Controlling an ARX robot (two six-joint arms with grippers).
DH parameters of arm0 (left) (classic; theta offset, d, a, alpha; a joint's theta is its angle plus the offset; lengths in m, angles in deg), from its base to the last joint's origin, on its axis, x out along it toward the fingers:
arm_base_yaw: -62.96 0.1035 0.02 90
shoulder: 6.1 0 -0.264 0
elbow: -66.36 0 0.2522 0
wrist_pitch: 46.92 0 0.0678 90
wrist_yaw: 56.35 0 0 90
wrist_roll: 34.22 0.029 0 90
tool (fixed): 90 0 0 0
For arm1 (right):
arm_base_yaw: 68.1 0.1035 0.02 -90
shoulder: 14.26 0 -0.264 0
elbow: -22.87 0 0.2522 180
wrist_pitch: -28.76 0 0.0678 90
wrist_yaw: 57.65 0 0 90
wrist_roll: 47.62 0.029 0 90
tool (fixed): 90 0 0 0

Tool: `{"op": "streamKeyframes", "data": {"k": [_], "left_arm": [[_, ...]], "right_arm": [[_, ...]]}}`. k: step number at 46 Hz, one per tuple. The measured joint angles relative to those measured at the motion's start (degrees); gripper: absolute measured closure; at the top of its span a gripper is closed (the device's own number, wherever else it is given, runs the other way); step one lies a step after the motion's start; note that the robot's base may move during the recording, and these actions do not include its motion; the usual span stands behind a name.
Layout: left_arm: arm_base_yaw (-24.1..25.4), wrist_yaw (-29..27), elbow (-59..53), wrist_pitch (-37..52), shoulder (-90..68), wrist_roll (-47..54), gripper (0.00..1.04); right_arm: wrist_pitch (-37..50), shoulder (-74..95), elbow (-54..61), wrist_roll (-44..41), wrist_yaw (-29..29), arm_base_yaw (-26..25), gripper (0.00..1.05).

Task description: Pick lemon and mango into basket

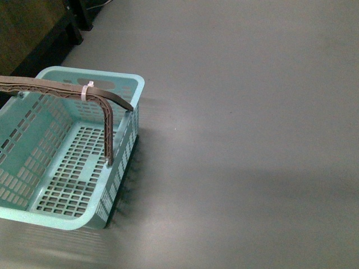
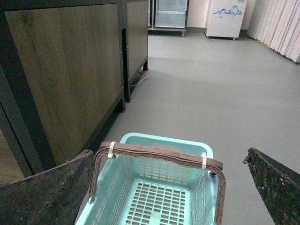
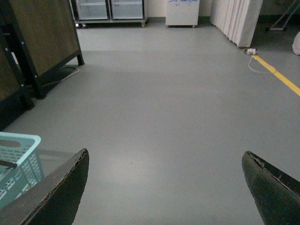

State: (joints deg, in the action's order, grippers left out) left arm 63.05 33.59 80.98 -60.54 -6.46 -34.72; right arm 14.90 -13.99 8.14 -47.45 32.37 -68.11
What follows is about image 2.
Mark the brown basket handle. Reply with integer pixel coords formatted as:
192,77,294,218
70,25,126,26
89,142,226,225

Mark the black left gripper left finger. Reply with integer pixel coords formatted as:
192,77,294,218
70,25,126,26
0,150,94,225

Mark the grey floor cable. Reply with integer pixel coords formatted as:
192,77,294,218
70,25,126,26
129,71,149,87

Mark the white chest freezer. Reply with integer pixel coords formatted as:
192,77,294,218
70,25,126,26
204,0,247,40

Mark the glass door fridge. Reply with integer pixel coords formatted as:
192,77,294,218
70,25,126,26
148,0,189,37

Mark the white vertical curtain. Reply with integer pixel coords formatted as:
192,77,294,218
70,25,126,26
247,0,300,64

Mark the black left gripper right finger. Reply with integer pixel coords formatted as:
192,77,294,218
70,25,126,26
243,148,300,225

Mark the light blue plastic basket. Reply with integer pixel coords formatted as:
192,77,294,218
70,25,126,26
77,133,218,225

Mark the dark wooden display cabinet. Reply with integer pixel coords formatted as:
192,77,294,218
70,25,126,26
0,0,149,177

